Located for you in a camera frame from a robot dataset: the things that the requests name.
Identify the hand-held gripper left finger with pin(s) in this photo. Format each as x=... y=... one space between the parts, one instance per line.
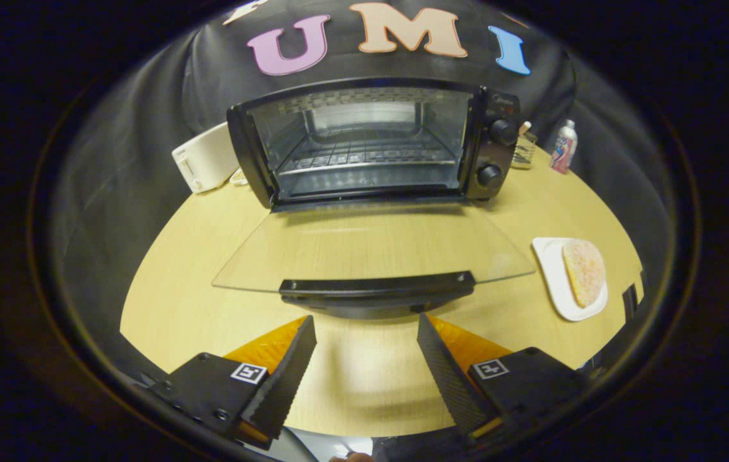
x=284 y=385

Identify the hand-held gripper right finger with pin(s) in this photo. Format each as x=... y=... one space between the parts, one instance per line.
x=448 y=385

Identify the sugar-coated round bun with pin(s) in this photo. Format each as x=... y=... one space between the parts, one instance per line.
x=584 y=273

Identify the black toaster oven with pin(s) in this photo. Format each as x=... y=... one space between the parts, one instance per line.
x=371 y=102

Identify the white bread toaster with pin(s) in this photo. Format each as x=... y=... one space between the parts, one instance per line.
x=207 y=157

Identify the white square plate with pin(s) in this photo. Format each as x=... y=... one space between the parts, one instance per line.
x=554 y=276

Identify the silver pink spray bottle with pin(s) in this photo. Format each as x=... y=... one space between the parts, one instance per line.
x=563 y=147

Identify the black backdrop cloth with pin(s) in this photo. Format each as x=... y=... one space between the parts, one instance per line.
x=133 y=128

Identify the black table edge bracket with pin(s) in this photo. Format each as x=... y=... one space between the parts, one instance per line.
x=643 y=279
x=629 y=301

